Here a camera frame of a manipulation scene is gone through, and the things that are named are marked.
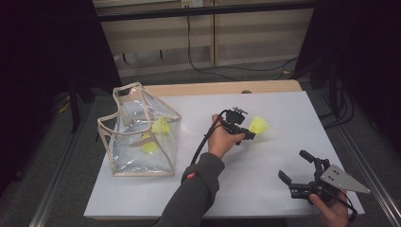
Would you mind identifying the transparent plastic bag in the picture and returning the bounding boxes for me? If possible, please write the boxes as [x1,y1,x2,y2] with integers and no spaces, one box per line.
[96,81,183,178]

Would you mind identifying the black curtain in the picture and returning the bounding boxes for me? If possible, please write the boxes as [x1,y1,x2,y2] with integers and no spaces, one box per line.
[0,0,122,197]
[294,0,401,155]

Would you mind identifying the beige wooden cabinet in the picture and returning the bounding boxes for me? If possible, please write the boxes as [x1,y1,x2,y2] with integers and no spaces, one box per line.
[93,0,316,75]

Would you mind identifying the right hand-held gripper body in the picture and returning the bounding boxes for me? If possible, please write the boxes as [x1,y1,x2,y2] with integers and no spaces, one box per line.
[288,164,372,204]

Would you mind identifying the wooden table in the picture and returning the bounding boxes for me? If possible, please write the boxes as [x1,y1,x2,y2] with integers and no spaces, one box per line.
[83,79,366,221]

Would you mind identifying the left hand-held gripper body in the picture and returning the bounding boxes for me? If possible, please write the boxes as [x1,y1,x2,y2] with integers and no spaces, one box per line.
[219,106,250,136]

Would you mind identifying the person's right hand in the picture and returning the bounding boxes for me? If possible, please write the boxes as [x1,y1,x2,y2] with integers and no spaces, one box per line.
[308,191,352,227]

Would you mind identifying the person's left hand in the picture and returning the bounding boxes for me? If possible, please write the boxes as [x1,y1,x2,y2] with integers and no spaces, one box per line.
[207,113,247,160]

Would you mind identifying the black stand post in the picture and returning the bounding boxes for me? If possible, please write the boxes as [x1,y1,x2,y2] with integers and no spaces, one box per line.
[69,79,96,133]
[327,60,340,116]

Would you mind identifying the metal floor rail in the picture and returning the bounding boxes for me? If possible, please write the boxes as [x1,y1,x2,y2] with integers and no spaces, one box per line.
[27,100,96,227]
[318,91,401,227]

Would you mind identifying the white table mat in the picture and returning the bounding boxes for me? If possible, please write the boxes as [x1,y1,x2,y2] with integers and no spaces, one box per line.
[83,90,366,219]

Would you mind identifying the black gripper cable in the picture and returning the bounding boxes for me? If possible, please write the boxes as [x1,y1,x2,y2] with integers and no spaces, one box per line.
[189,109,230,166]
[329,190,359,225]

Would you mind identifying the white power outlet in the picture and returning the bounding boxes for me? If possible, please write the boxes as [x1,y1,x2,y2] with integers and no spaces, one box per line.
[180,0,204,9]

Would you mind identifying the black floor cables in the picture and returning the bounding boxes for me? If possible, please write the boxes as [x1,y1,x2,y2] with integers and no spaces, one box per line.
[310,60,356,131]

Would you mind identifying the yellow shuttlecock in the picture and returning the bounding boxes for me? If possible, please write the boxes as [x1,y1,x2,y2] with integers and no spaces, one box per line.
[140,133,159,155]
[150,116,171,135]
[249,115,270,136]

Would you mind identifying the black power cable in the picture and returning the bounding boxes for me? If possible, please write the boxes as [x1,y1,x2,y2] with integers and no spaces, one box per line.
[186,7,300,82]

